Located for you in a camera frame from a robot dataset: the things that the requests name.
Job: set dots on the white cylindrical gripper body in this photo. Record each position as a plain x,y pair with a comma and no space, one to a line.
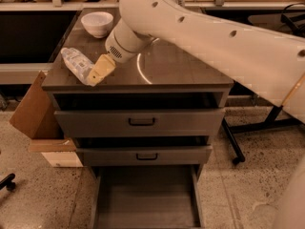
114,49

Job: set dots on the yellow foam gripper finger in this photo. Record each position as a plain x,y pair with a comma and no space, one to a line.
102,68

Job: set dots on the clear plastic water bottle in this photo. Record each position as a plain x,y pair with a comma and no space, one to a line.
78,63

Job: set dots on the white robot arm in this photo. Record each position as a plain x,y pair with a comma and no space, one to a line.
270,63

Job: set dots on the top grey drawer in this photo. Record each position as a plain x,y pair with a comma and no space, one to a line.
136,115

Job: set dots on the grey drawer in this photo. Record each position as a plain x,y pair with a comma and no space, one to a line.
136,115
155,150

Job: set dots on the dark wooden drawer cabinet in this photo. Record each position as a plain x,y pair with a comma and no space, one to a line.
160,68

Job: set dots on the middle grey drawer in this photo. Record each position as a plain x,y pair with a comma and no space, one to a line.
155,150

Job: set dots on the open bottom drawer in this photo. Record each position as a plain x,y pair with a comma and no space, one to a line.
147,197

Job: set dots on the white ceramic bowl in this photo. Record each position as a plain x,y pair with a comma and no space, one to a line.
98,24

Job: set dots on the brown cardboard box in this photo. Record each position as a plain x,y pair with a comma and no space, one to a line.
34,117

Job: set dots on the black office chair caster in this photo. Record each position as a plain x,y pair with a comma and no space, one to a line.
8,182

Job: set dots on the black chair with wheeled base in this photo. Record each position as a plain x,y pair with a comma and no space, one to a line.
270,122

